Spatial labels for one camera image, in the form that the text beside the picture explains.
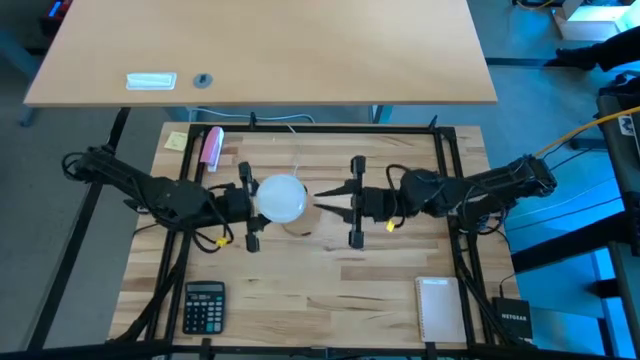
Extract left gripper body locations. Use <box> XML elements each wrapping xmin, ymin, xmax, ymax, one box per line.
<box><xmin>219</xmin><ymin>161</ymin><xmax>260</xmax><ymax>254</ymax></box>

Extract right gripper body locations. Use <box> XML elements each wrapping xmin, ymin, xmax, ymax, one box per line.
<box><xmin>349</xmin><ymin>155</ymin><xmax>401</xmax><ymax>250</ymax></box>

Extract white LED lightbulb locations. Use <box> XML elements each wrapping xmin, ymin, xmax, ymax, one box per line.
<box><xmin>254</xmin><ymin>173</ymin><xmax>309</xmax><ymax>225</ymax></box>

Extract wooden base table lamp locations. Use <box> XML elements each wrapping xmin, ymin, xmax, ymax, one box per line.
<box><xmin>281</xmin><ymin>198</ymin><xmax>324</xmax><ymax>238</ymax></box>

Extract pink stapler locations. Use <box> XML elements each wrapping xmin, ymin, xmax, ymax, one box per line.
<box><xmin>198</xmin><ymin>125</ymin><xmax>226</xmax><ymax>173</ymax></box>

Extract yellow sticky note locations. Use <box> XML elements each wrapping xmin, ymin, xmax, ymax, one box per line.
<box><xmin>163</xmin><ymin>131</ymin><xmax>189</xmax><ymax>153</ymax></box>

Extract black desk calculator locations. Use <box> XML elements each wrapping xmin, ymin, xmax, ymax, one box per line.
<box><xmin>181</xmin><ymin>280</ymin><xmax>227</xmax><ymax>335</ymax></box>

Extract spiral notebook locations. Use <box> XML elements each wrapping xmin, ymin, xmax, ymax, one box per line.
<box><xmin>413</xmin><ymin>276</ymin><xmax>468</xmax><ymax>345</ymax></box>

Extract light wooden desk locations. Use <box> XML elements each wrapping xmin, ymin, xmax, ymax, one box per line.
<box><xmin>23</xmin><ymin>0</ymin><xmax>499</xmax><ymax>108</ymax></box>

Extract black Netgear network box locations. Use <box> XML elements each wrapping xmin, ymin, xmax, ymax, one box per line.
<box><xmin>491</xmin><ymin>296</ymin><xmax>534</xmax><ymax>342</ymax></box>

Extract black equipment cart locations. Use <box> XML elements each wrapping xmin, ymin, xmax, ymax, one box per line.
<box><xmin>596</xmin><ymin>73</ymin><xmax>640</xmax><ymax>241</ymax></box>

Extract person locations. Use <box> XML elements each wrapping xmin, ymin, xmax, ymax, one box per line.
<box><xmin>544</xmin><ymin>27</ymin><xmax>640</xmax><ymax>72</ymax></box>

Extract white cardboard box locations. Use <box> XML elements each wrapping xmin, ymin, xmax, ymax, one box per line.
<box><xmin>552</xmin><ymin>0</ymin><xmax>640</xmax><ymax>42</ymax></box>

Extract white lamp power cord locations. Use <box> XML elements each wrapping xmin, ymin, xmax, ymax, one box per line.
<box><xmin>286</xmin><ymin>123</ymin><xmax>304</xmax><ymax>177</ymax></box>

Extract black metal table frame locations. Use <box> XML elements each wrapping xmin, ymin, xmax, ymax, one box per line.
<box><xmin>143</xmin><ymin>122</ymin><xmax>504</xmax><ymax>351</ymax></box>

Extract grey cable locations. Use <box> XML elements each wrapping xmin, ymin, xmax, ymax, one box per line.
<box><xmin>188</xmin><ymin>106</ymin><xmax>316</xmax><ymax>124</ymax></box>

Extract black camera stand frame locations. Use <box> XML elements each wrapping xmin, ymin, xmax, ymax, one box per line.
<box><xmin>0</xmin><ymin>107</ymin><xmax>640</xmax><ymax>360</ymax></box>

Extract yellow cable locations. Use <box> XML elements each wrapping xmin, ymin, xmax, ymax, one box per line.
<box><xmin>534</xmin><ymin>105</ymin><xmax>640</xmax><ymax>159</ymax></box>

